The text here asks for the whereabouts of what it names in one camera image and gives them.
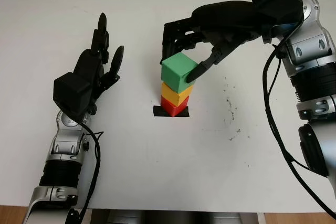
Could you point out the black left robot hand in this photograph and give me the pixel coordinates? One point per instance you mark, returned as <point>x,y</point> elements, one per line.
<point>90,64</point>

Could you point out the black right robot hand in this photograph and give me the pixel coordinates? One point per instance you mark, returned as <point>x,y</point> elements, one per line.
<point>225,22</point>

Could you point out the green wooden cube block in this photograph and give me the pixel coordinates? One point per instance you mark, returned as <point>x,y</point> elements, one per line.
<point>176,70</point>

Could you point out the yellow wooden cube block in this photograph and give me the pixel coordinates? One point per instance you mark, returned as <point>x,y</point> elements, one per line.
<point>173,95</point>

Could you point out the red wooden cube block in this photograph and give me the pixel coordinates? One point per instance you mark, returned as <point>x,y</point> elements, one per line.
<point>172,108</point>

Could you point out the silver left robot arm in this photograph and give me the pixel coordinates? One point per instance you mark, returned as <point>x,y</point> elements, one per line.
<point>63,145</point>

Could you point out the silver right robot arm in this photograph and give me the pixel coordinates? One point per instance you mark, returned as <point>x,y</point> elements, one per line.
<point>312,61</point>

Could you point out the black tape strip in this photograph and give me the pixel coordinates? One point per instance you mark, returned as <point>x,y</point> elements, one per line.
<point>157,111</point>

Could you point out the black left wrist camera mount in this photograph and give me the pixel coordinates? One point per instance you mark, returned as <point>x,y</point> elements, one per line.
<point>72,90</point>

